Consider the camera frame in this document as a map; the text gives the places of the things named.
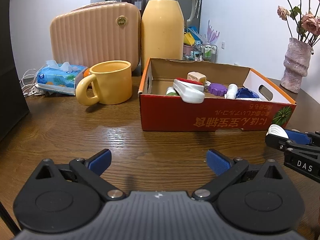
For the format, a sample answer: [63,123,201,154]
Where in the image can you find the blue transparent jar lid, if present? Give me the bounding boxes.
[235,88,260,100]

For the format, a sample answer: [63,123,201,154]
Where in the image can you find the white spray bottle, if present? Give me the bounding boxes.
[225,83,238,99]

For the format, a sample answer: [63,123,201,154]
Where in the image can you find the purple scalloped lid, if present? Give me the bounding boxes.
[207,83,228,96]

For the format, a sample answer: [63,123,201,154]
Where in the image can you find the red white lint brush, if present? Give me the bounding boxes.
[173,78,205,104]

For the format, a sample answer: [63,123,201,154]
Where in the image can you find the green sanitizer bottle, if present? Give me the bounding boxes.
[166,87,179,96]

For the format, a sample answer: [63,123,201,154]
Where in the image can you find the cream square plug adapter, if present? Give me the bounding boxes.
[187,72,211,86]

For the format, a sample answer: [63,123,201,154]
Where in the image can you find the pink textured vase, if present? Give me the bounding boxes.
[280,37,312,94]

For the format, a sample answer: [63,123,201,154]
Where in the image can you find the red cardboard box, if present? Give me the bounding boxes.
[138,59,297,131]

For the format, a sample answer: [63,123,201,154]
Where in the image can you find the yellow mug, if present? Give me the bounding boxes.
[75,60,132,106]

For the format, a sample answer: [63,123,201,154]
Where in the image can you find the blue tissue pack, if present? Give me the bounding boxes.
[36,60,88,96]

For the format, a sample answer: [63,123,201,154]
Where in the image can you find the dried pink roses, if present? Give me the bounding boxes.
[277,0,319,47]

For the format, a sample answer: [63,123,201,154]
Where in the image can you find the yellow watering can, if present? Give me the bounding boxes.
[183,32,195,46]

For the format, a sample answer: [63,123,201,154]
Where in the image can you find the pink ribbed suitcase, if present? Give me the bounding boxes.
[50,2,141,70]

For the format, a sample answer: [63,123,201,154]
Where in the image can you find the yellow thermos jug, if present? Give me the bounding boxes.
[141,0,195,67]

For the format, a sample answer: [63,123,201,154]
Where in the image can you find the grey refrigerator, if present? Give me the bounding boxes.
[183,0,203,30]

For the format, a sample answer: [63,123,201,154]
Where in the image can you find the white cables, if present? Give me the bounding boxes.
[19,68,46,97]

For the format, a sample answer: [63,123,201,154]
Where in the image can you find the wire storage cart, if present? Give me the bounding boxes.
[190,41,218,63]

